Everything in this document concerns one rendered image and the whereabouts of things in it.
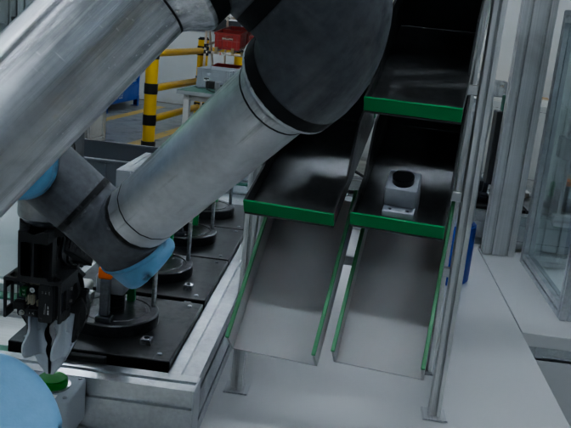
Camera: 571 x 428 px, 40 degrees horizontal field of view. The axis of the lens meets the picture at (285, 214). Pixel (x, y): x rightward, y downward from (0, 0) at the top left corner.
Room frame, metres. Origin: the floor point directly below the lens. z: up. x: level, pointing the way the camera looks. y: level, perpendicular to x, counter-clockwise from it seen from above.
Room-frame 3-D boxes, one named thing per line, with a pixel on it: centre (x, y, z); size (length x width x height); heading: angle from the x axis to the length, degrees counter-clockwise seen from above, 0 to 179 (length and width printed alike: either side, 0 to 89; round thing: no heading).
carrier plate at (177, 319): (1.15, 0.25, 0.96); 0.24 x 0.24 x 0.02; 86
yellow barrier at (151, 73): (9.60, 1.19, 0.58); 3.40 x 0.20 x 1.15; 169
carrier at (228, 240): (1.65, 0.22, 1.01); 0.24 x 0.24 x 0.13; 86
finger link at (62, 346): (0.91, 0.27, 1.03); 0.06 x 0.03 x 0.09; 176
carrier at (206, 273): (1.40, 0.24, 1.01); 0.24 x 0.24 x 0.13; 86
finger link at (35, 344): (0.91, 0.30, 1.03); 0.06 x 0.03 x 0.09; 176
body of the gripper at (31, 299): (0.91, 0.29, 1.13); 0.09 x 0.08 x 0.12; 176
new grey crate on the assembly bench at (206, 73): (6.83, 0.70, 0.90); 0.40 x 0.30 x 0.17; 171
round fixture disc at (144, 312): (1.15, 0.25, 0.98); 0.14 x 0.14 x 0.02
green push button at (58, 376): (0.93, 0.28, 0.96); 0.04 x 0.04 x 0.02
